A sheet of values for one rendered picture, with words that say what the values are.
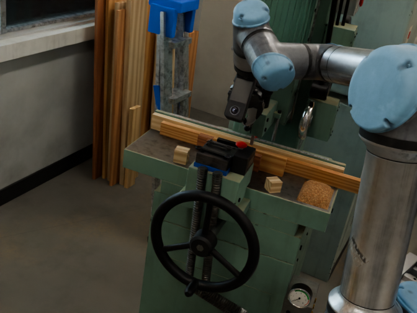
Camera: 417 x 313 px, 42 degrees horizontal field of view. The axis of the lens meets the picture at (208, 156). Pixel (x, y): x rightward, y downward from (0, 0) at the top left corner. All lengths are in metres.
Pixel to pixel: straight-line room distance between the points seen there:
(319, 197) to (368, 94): 0.73
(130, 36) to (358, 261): 2.19
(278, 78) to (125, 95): 1.93
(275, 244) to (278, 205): 0.12
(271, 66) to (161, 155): 0.60
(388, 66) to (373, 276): 0.31
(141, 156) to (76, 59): 1.57
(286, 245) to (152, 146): 0.48
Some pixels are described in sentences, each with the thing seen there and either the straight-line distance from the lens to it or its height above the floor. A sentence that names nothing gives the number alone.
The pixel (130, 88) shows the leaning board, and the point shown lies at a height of 0.58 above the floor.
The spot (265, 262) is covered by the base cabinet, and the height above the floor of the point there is 0.69.
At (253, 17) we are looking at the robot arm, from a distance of 1.13.
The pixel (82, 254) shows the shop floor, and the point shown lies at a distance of 2.63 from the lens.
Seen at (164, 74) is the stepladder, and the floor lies 0.86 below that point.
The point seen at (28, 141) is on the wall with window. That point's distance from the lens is 2.96.
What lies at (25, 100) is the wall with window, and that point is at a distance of 2.85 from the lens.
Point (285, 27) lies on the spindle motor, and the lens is 1.41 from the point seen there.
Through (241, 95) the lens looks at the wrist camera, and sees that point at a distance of 1.25.
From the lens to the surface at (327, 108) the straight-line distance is 1.68.
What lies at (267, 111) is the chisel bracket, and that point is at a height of 1.07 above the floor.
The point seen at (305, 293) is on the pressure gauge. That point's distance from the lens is 1.52.
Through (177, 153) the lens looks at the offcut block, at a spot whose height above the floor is 0.93.
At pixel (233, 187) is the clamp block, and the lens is 1.38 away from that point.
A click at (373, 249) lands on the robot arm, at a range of 0.84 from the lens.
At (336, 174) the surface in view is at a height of 0.94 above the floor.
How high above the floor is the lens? 1.61
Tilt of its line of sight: 26 degrees down
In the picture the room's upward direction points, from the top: 10 degrees clockwise
